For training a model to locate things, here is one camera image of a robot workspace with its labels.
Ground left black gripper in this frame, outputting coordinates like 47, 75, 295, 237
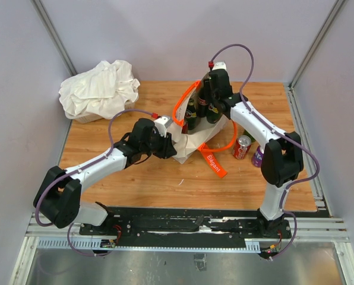
141, 129, 178, 160

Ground canvas tote bag orange handles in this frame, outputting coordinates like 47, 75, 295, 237
168, 81, 237, 178

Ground green bottle gold foil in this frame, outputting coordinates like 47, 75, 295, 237
242, 129, 256, 144

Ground red cola can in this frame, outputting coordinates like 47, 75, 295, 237
232, 135, 251, 160

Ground purple soda can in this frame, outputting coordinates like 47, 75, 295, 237
251, 145, 264, 168

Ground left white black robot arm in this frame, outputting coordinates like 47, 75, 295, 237
33, 116, 176, 235

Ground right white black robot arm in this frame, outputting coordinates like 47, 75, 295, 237
204, 68, 304, 238

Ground cola glass bottle red cap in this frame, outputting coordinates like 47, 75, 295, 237
196, 81, 208, 118

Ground white crumpled cloth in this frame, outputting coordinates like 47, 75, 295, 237
59, 60, 140, 122

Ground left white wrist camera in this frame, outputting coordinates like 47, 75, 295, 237
154, 115, 173, 137

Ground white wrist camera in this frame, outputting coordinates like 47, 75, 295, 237
154, 115, 173, 137
208, 61, 227, 71

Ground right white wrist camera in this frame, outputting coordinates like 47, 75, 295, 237
208, 61, 227, 71

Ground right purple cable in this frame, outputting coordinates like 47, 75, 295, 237
211, 43, 320, 262

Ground purple cable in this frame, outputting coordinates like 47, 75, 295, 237
34, 108, 157, 258
211, 43, 320, 262

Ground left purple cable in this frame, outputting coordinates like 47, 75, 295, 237
34, 108, 157, 258

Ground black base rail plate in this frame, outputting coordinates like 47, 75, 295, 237
79, 207, 292, 250

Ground right aluminium frame post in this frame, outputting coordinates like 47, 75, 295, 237
288, 0, 348, 88

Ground aluminium frame post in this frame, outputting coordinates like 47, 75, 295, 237
30, 0, 77, 76
288, 0, 348, 88

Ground left aluminium frame post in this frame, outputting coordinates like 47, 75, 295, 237
30, 0, 77, 76

